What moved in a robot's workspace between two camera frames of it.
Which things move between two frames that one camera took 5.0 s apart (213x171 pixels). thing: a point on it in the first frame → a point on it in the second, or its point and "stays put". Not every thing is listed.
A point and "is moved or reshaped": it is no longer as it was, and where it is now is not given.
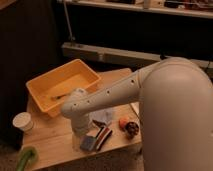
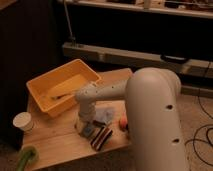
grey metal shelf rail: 120,55 stays put
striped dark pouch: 102,137 stays put
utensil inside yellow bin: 54,98 stays put
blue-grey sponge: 87,143 is moved or reshaped
